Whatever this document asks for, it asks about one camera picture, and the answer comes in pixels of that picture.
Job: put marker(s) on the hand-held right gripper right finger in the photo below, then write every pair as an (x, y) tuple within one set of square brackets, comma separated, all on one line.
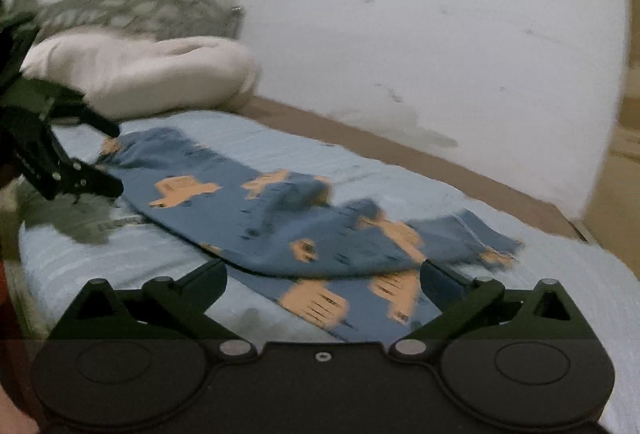
[(440, 284)]

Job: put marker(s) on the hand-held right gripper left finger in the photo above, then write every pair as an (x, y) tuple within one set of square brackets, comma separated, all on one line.
[(202, 281)]

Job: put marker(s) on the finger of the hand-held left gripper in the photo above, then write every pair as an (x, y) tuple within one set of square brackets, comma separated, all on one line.
[(85, 181), (85, 111)]

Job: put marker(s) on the blue pants with orange print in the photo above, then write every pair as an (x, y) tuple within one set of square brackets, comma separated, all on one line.
[(280, 214)]

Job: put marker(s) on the cream pillow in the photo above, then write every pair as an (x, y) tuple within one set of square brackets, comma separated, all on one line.
[(150, 68)]

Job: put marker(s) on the brown bed sheet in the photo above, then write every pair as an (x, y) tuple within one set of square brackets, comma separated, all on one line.
[(400, 148)]

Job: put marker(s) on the light blue quilted blanket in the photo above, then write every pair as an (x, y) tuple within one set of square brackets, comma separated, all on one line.
[(310, 148)]

